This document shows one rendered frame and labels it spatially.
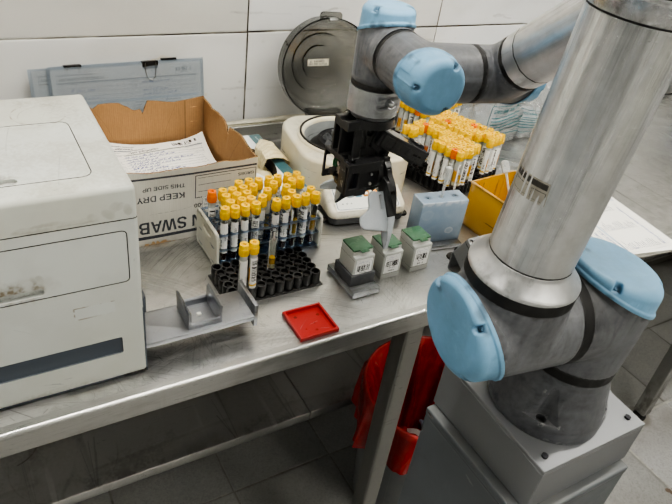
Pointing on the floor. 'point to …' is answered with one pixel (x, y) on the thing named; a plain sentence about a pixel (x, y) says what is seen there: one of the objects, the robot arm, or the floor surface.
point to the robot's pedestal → (479, 472)
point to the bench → (267, 358)
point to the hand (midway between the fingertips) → (362, 224)
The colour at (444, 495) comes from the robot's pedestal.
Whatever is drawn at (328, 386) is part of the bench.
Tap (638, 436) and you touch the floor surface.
